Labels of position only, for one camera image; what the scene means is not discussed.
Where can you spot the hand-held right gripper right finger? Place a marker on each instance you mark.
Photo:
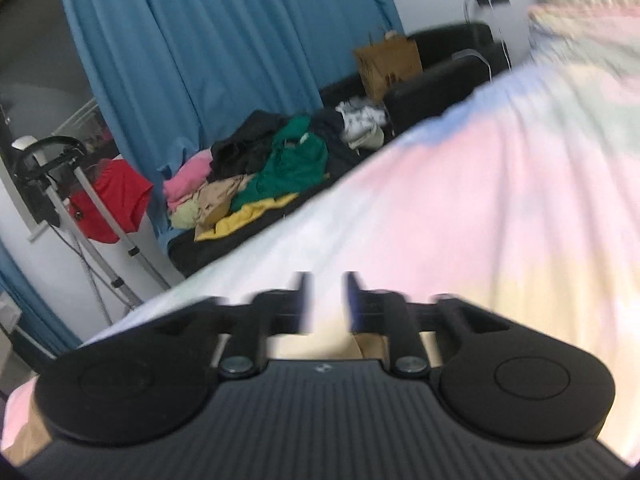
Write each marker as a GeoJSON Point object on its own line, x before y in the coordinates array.
{"type": "Point", "coordinates": [352, 305]}

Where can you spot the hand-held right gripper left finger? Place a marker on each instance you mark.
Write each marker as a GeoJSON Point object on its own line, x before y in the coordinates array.
{"type": "Point", "coordinates": [302, 305]}

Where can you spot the khaki hoodie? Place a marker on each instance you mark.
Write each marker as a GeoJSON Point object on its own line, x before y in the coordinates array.
{"type": "Point", "coordinates": [371, 347]}

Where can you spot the black clothes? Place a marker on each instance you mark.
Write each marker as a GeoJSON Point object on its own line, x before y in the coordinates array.
{"type": "Point", "coordinates": [245, 150]}

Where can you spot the pink clothes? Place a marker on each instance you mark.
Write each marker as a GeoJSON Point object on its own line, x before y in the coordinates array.
{"type": "Point", "coordinates": [187, 180]}

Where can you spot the bright yellow garment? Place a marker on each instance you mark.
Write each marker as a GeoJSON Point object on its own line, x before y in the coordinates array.
{"type": "Point", "coordinates": [235, 220]}

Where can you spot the tan crumpled garment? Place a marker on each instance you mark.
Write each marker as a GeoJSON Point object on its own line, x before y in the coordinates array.
{"type": "Point", "coordinates": [217, 197]}

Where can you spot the pale yellow cloth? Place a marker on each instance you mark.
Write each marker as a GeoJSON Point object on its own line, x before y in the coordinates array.
{"type": "Point", "coordinates": [184, 217]}

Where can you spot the pastel rainbow bed sheet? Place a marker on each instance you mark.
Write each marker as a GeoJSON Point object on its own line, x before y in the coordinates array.
{"type": "Point", "coordinates": [475, 185]}

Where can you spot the white patterned cloth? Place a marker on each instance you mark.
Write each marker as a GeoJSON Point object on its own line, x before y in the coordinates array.
{"type": "Point", "coordinates": [357, 120]}

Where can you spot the red garment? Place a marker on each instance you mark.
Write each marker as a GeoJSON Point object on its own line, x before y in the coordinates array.
{"type": "Point", "coordinates": [115, 200]}

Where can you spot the black sofa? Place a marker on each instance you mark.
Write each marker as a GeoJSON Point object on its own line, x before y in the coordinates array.
{"type": "Point", "coordinates": [435, 85]}

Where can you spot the brown paper bag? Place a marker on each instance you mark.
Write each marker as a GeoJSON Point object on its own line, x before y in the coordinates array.
{"type": "Point", "coordinates": [387, 67]}

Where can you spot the narrow blue curtain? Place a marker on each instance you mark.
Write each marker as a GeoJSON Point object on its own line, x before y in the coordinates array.
{"type": "Point", "coordinates": [35, 310]}

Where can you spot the metal tripod stand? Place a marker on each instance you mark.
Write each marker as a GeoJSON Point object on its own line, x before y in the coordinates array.
{"type": "Point", "coordinates": [40, 190]}

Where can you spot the wide blue curtain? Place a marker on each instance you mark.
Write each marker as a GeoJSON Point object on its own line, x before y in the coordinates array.
{"type": "Point", "coordinates": [200, 35]}

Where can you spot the dark framed window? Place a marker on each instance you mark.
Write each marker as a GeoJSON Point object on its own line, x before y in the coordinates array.
{"type": "Point", "coordinates": [40, 60]}

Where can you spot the white wall socket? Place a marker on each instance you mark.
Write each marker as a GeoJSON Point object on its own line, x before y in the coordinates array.
{"type": "Point", "coordinates": [10, 312]}

